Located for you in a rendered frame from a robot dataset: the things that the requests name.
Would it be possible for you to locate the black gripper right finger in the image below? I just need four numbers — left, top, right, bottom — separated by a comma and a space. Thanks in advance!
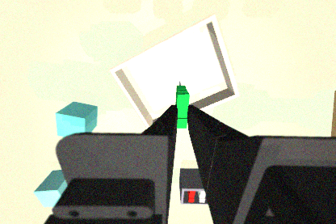
187, 105, 336, 224

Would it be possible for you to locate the green blade fuse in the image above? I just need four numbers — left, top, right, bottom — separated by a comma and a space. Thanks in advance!
175, 81, 190, 129

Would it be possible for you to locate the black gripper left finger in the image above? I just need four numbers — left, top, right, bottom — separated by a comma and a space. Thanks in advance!
55, 105, 178, 224

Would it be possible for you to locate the light teal block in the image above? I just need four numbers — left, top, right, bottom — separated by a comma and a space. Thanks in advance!
34, 170, 68, 207

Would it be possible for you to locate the small teal cube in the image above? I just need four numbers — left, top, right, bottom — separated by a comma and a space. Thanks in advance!
56, 101, 98, 137

